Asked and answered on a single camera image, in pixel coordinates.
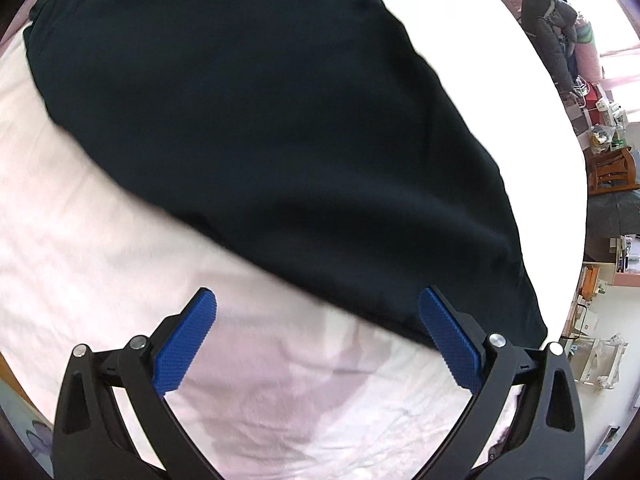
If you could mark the white rack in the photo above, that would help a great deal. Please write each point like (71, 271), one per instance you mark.
(614, 344)

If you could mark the white box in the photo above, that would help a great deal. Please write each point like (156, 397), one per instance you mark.
(585, 322)

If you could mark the orange box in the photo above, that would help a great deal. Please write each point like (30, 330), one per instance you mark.
(590, 282)

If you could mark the red box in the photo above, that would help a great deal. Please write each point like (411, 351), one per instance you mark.
(592, 97)

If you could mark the wooden chair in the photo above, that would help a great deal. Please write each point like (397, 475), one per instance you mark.
(612, 170)

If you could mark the bear print pillow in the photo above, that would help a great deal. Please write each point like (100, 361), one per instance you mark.
(35, 430)

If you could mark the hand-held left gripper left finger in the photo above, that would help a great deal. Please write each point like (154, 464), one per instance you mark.
(185, 345)

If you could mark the clear plastic bag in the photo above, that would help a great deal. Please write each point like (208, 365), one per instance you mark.
(602, 137)

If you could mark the black pants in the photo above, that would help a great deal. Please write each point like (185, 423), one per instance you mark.
(250, 135)

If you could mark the pink green cushion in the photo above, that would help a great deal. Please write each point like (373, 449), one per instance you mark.
(587, 50)

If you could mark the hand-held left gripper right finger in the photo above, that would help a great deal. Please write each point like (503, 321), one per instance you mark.
(450, 345)

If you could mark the grey furniture cover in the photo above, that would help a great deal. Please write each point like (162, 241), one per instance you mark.
(610, 225)

